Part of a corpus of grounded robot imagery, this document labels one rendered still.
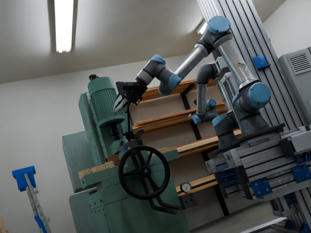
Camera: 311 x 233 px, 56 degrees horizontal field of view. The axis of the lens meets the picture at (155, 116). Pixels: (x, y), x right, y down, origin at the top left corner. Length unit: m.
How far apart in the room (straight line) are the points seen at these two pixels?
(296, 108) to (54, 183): 3.14
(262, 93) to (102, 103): 0.98
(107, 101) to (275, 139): 1.03
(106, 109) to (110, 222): 0.69
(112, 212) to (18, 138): 2.78
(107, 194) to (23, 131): 2.76
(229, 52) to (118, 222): 1.09
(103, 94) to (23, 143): 2.48
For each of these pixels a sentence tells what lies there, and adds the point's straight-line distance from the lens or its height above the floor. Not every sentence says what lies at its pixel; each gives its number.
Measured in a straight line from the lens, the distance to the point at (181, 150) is 3.93.
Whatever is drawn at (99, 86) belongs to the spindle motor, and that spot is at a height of 1.44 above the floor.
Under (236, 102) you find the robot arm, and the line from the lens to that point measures 1.66.
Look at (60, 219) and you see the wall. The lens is 4.13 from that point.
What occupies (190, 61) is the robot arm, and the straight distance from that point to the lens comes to 1.66.
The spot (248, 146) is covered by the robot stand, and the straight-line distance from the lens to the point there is 1.60.
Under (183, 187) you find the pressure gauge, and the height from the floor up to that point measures 0.66.
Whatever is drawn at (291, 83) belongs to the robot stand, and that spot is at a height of 1.05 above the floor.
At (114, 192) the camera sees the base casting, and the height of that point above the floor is 0.76.
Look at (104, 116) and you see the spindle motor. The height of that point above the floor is 1.24.
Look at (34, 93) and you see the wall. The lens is 4.49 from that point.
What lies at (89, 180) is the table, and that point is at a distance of 1.70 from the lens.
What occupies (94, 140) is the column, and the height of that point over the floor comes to 1.15.
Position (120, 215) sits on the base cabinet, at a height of 0.63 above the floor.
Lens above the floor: 0.72
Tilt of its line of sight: 13 degrees up
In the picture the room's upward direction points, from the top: 19 degrees counter-clockwise
